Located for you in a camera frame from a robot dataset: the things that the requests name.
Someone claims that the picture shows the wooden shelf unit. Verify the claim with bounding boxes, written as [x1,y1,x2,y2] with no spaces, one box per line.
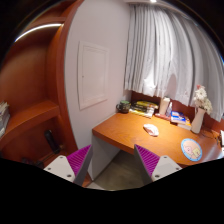
[0,0,84,167]

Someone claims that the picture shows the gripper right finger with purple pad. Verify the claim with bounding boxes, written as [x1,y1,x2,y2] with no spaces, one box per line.
[134,145,181,182]

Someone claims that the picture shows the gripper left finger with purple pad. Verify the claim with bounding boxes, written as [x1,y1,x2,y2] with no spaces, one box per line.
[44,145,93,186]

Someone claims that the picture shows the blue white packet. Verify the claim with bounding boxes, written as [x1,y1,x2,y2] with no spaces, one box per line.
[171,111,186,124]

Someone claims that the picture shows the white curtain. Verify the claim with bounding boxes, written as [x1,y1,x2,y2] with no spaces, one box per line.
[124,4,224,121]

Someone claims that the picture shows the stack of books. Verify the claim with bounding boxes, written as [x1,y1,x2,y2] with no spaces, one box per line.
[129,101,158,118]

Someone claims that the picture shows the white box on desk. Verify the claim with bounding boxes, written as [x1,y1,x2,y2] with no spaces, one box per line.
[159,97,170,115]

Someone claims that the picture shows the white wall panel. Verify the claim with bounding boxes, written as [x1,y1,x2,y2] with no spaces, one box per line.
[78,41,109,110]

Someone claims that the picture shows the black bottle on shelf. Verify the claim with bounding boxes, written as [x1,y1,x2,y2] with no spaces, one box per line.
[44,130,60,154]

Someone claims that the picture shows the white computer mouse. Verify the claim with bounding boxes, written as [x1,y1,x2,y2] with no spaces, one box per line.
[143,124,159,137]

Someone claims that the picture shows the round blue mouse pad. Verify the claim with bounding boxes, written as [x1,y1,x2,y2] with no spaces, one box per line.
[181,138,202,162]

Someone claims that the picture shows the wooden desk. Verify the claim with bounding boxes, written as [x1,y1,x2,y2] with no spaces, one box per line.
[87,111,224,181]

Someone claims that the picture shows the dark green mug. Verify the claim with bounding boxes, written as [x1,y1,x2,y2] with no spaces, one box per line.
[116,100,130,114]

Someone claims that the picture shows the books on left shelf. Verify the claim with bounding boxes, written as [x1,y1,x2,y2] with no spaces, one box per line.
[0,102,10,138]

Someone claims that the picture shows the white flower vase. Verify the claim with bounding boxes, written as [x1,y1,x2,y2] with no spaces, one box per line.
[191,108,205,134]

